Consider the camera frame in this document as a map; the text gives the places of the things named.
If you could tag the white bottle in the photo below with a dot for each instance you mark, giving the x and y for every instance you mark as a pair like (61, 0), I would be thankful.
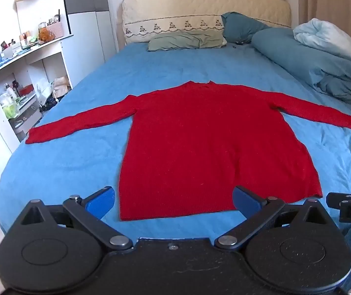
(9, 91)

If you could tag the red sweater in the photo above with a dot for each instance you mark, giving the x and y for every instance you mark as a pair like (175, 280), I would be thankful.
(200, 144)

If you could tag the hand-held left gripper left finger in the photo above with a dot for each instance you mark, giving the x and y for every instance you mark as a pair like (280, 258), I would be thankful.
(101, 202)

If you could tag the bed with blue sheet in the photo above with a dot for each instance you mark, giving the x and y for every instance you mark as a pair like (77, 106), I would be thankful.
(86, 159)

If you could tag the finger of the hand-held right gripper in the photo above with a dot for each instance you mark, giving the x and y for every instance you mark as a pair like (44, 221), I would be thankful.
(333, 199)

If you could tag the green pillow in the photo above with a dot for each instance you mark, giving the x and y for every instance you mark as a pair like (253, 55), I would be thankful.
(187, 40)

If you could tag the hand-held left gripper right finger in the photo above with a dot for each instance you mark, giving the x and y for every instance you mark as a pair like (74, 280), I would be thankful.
(244, 200)

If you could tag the beige bag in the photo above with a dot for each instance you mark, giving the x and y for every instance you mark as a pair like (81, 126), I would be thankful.
(60, 86)

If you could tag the pink box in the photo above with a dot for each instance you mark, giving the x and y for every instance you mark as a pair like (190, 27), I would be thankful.
(56, 28)

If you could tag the white shelf unit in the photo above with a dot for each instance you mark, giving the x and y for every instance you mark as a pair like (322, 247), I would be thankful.
(65, 61)

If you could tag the teal duvet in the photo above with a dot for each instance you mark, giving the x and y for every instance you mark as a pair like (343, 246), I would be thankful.
(301, 61)

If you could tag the dark bag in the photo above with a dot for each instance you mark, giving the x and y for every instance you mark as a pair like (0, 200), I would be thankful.
(49, 103)

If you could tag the red box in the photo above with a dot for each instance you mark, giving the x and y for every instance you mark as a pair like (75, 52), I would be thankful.
(25, 89)

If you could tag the white plastic bag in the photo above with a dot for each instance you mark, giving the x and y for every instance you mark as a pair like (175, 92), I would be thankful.
(44, 89)

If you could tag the green packets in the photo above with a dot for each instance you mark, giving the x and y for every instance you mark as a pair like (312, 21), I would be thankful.
(9, 110)

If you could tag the teal pillow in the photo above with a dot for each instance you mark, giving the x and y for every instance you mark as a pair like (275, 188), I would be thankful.
(240, 27)

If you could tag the cream quilted headboard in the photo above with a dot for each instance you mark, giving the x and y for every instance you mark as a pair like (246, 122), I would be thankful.
(194, 9)

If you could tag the small brown teddy bear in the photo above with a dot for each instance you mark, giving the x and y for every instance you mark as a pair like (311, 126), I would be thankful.
(44, 35)

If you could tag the white and grey wardrobe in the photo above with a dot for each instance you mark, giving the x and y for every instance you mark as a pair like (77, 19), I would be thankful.
(83, 37)

